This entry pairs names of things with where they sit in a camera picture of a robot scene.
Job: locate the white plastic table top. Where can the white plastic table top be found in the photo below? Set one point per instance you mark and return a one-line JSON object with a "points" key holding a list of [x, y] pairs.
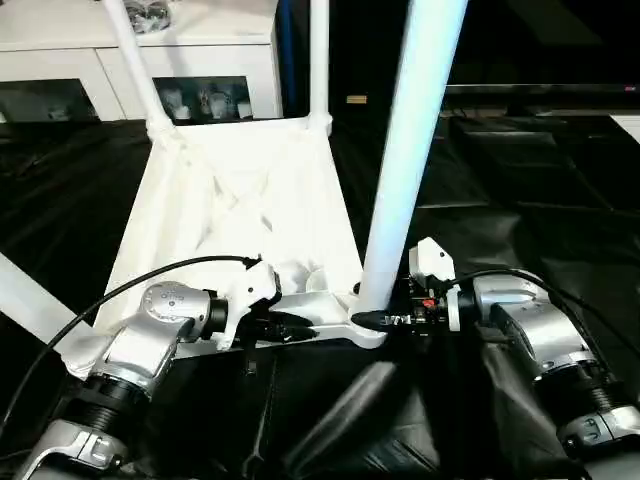
{"points": [[240, 200]]}

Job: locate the white plastic table leg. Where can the white plastic table leg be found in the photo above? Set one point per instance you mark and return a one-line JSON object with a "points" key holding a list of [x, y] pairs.
{"points": [[319, 60], [412, 130], [135, 60], [30, 295]]}

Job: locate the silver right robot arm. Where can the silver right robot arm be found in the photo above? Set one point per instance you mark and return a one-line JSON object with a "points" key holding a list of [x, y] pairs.
{"points": [[540, 340]]}

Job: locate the black work mat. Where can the black work mat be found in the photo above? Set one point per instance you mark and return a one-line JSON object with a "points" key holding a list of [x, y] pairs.
{"points": [[540, 200]]}

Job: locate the toy figures behind cabinet glass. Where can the toy figures behind cabinet glass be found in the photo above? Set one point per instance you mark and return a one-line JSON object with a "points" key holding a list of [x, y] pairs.
{"points": [[210, 100]]}

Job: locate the black tv cabinet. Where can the black tv cabinet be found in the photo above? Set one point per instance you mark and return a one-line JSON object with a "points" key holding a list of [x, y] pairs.
{"points": [[540, 45]]}

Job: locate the grey plush toy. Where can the grey plush toy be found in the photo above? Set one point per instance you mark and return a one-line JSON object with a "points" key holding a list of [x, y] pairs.
{"points": [[150, 12]]}

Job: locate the white cabinet with glass doors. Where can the white cabinet with glass doors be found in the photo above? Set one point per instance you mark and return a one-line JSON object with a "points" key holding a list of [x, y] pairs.
{"points": [[60, 50]]}

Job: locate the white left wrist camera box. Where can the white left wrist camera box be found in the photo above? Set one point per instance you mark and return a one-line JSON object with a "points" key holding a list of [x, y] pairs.
{"points": [[245, 285]]}

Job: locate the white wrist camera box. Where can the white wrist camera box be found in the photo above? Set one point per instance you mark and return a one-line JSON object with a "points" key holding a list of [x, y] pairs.
{"points": [[432, 262], [245, 285]]}

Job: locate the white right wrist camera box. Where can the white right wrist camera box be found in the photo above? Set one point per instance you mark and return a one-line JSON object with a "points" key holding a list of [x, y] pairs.
{"points": [[432, 262]]}

